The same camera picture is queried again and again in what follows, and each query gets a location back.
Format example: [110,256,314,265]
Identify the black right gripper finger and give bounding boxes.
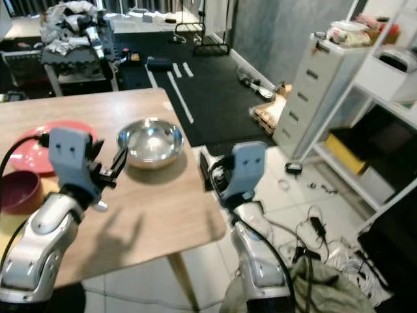
[199,155,214,191]

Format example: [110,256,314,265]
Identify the stainless steel bowl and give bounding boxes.
[117,118,185,170]

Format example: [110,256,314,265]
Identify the wooden table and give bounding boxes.
[0,88,227,311]

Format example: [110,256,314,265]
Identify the red plate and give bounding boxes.
[10,121,98,175]

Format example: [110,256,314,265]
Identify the black floor mat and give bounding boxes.
[117,33,285,148]

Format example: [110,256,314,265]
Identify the wooden crate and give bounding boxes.
[251,95,288,135]

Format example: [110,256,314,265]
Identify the maroon bowl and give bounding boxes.
[0,170,43,215]

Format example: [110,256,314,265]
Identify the grey side table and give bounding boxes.
[41,38,119,98]

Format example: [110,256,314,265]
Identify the silver bottle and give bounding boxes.
[241,75,278,100]

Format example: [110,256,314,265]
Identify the dark blue box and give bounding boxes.
[147,57,174,72]

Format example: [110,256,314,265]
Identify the black power adapter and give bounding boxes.
[309,216,330,246]

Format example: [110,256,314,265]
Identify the pile of clothes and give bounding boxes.
[39,1,111,57]

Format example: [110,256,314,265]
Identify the yellow box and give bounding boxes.
[326,134,368,175]

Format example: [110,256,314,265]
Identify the black clothes rack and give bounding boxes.
[173,0,233,57]

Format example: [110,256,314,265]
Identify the white drawer cabinet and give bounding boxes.
[272,33,373,161]

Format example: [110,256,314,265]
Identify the olive green cloth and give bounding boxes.
[218,258,376,313]

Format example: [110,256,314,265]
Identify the white shelf unit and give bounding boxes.
[306,0,417,230]

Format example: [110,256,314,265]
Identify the black case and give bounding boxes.
[358,202,417,313]

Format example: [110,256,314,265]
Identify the white bag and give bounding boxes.
[329,20,375,48]

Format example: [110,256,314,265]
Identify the white rice cooker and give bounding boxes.
[378,47,417,74]

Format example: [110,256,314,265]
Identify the pink packet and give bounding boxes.
[362,13,399,35]

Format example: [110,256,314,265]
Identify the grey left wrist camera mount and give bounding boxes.
[49,127,96,191]

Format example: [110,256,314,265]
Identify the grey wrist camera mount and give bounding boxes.
[49,127,96,191]
[222,142,268,208]

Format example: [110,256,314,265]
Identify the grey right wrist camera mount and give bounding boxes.
[222,142,268,208]

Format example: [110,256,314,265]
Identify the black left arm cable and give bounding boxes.
[0,132,51,178]

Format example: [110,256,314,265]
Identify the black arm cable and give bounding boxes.
[0,132,51,178]
[233,214,299,291]

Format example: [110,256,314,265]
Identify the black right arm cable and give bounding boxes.
[233,214,299,291]

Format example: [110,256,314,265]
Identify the black wire crate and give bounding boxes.
[3,51,48,86]

